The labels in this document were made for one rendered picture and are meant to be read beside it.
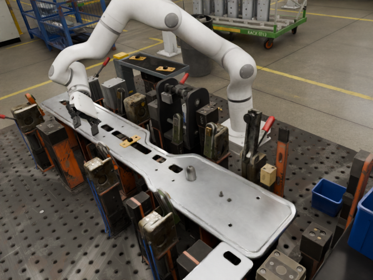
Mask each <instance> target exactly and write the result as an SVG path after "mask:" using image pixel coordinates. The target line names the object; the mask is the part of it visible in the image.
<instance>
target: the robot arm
mask: <svg viewBox="0 0 373 280"><path fill-rule="evenodd" d="M131 19H134V20H136V21H139V22H142V23H144V24H146V25H148V26H150V27H153V28H155V29H158V30H161V31H167V32H170V31H171V32H172V33H174V34H175V35H176V36H177V37H179V38H180V39H181V40H183V41H184V42H185V43H187V44H188V45H190V46H192V47H193V48H195V49H196V50H197V51H199V52H201V53H202V54H204V55H206V56H208V57H209V58H211V59H213V60H214V61H216V63H218V64H219V65H220V66H221V67H223V68H224V69H225V70H226V71H227V72H228V74H229V76H230V84H229V85H228V87H227V90H226V92H227V98H228V106H229V116H230V120H229V121H227V122H226V124H225V126H226V127H228V129H229V136H231V137H234V138H245V131H246V123H245V121H244V119H243V117H244V115H245V114H247V113H248V110H250V109H251V108H253V99H252V90H251V87H252V83H253V81H254V80H255V77H256V74H257V68H256V63H255V61H254V59H253V58H252V57H251V56H250V55H249V54H248V53H246V52H245V51H244V50H242V49H241V48H240V47H238V46H237V45H235V44H233V43H231V42H229V41H227V40H226V39H224V38H222V37H221V36H219V35H217V34H216V33H214V32H213V31H212V30H210V29H209V28H208V27H206V26H205V25H203V24H202V23H200V22H199V21H198V20H196V19H195V18H194V17H192V16H191V15H190V14H188V13H187V12H186V11H184V10H183V9H181V8H180V7H179V6H177V5H176V4H175V3H173V2H172V1H170V0H111V2H110V3H109V5H108V7H107V9H106V10H105V12H104V13H103V15H102V17H101V19H100V20H99V22H98V24H97V25H96V27H95V29H94V31H93V32H92V34H91V35H90V37H89V39H88V40H87V41H86V42H84V43H81V44H75V45H72V46H70V47H67V48H66V49H64V50H62V51H61V53H60V54H59V55H58V56H57V57H56V59H55V60H54V62H53V64H52V66H51V67H50V70H49V73H48V76H49V79H50V80H51V81H53V82H56V83H58V84H61V85H64V86H66V87H67V89H68V93H69V98H70V100H69V104H68V105H66V106H65V107H66V109H67V110H68V113H69V114H70V115H71V119H72V120H73V126H74V128H75V129H76V128H78V127H79V126H81V121H80V120H82V121H85V122H87V123H89V124H90V126H91V132H92V136H95V135H97V134H98V133H99V129H98V125H99V122H100V120H99V119H98V116H97V112H96V109H95V106H94V103H93V101H92V99H91V98H90V97H91V93H90V88H89V83H88V78H87V73H86V70H85V66H84V65H83V64H82V63H80V62H76V61H78V60H80V59H96V60H101V59H103V58H105V56H106V55H107V54H108V52H109V51H110V49H111V48H112V46H113V44H114V43H115V42H116V40H117V38H118V37H119V35H120V34H121V32H122V30H123V29H124V27H125V26H126V24H127V23H128V21H129V20H131ZM91 118H92V120H91ZM92 121H94V123H95V124H92Z"/></svg>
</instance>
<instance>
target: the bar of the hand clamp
mask: <svg viewBox="0 0 373 280"><path fill-rule="evenodd" d="M261 116H262V111H259V110H257V109H253V108H251V109H250V110H248V113H247V114H245V115H244V117H243V119H244V121H245V123H246V131H245V141H244V150H243V161H245V160H247V158H246V154H248V152H249V150H251V156H250V164H252V158H253V157H254V156H255V155H256V153H257V148H258V140H259V132H260V125H261Z"/></svg>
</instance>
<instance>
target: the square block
mask: <svg viewBox="0 0 373 280"><path fill-rule="evenodd" d="M305 278H306V268H305V267H303V266H302V265H300V264H298V263H297V262H295V261H294V260H292V259H291V258H289V257H288V256H286V255H284V254H283V253H281V252H280V251H278V250H277V249H275V250H274V251H273V252H272V253H271V255H270V256H269V257H268V258H267V259H266V260H265V262H264V263H263V264H262V265H261V266H260V267H259V269H258V270H257V271H256V277H255V280H305Z"/></svg>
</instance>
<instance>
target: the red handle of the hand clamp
mask: <svg viewBox="0 0 373 280"><path fill-rule="evenodd" d="M274 122H275V117H273V116H270V117H269V118H268V120H267V121H266V123H265V124H264V126H263V128H262V129H261V132H260V134H259V140H258V147H259V146H260V144H261V142H262V140H263V139H264V137H265V135H266V134H267V133H268V131H269V130H270V128H271V126H272V125H273V123H274ZM250 156H251V150H250V151H249V152H248V154H246V158H247V159H250Z"/></svg>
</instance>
